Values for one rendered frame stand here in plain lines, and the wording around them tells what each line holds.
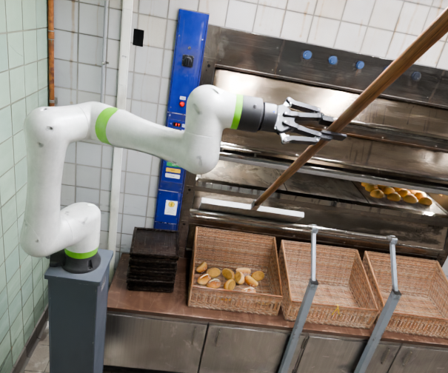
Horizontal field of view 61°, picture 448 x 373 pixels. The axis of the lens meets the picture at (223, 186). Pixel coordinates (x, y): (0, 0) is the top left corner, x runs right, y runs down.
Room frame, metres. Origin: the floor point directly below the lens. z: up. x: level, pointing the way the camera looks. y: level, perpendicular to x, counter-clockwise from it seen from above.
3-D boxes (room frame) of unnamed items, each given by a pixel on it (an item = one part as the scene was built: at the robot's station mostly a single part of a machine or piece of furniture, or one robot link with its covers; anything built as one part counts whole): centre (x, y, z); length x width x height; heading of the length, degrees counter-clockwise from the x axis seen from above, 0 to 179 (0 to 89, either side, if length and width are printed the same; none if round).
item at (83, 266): (1.21, 0.55, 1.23); 0.26 x 0.15 x 0.06; 95
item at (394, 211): (2.35, -0.71, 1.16); 1.80 x 0.06 x 0.04; 97
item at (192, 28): (3.13, 0.43, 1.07); 1.93 x 0.16 x 2.15; 7
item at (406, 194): (2.83, -1.24, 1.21); 0.61 x 0.48 x 0.06; 7
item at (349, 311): (2.07, -0.76, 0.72); 0.56 x 0.49 x 0.28; 97
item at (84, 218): (1.20, 0.50, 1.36); 0.16 x 0.13 x 0.19; 151
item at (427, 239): (2.33, -0.71, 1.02); 1.79 x 0.11 x 0.19; 97
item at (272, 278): (2.02, -0.17, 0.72); 0.56 x 0.49 x 0.28; 97
